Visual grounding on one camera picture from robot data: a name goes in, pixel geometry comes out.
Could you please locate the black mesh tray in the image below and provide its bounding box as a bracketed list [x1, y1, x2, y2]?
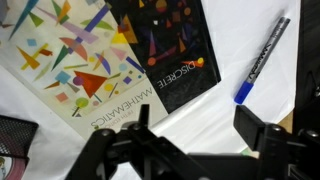
[0, 114, 40, 180]

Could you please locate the red tape roll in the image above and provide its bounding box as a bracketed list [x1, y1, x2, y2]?
[0, 155, 28, 180]

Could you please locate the discrete mathematics book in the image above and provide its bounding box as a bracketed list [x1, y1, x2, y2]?
[0, 0, 222, 141]

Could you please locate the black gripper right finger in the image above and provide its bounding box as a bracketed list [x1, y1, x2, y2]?
[233, 104, 320, 180]

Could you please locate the white tablecloth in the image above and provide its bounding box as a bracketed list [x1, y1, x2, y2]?
[0, 0, 303, 180]

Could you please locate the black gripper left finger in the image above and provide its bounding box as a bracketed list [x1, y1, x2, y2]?
[64, 104, 214, 180]

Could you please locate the grey marker with blue cap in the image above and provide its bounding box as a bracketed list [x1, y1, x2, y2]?
[233, 16, 292, 105]

